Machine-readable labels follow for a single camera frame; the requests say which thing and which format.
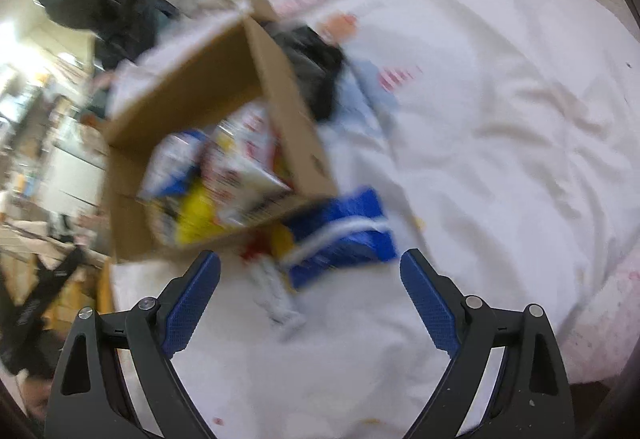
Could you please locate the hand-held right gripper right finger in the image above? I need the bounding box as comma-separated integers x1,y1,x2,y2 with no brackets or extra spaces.
399,248,577,439

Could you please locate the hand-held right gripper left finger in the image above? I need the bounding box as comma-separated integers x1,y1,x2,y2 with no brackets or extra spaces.
44,250,222,439

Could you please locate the yellow snack bag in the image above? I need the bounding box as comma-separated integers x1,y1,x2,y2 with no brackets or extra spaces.
172,179,236,247

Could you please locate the dark blue snack packet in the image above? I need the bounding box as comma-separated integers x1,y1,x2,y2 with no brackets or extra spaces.
277,186,399,293

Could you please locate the blue white snack bag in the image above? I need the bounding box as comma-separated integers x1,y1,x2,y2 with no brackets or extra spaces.
140,129,211,202

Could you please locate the white cartoon snack packet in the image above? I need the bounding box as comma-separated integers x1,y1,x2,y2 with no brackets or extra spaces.
200,101,293,227

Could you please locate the cardboard box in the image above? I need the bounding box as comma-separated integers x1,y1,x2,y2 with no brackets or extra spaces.
102,11,341,262

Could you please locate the red yellow snack packet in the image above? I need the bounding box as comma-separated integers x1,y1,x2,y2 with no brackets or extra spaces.
240,224,293,265

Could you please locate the white dotted cloth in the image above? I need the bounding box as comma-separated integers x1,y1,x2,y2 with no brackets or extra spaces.
107,0,640,439

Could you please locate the white cabinet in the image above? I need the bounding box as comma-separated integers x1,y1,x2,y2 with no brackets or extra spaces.
44,124,109,216

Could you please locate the pale floral blanket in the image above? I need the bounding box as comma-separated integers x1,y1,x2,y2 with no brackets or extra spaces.
562,256,640,385

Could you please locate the light blue cloth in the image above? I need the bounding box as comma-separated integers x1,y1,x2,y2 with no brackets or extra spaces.
335,58,402,142

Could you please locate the black cloth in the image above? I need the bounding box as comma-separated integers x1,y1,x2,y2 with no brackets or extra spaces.
267,24,347,122

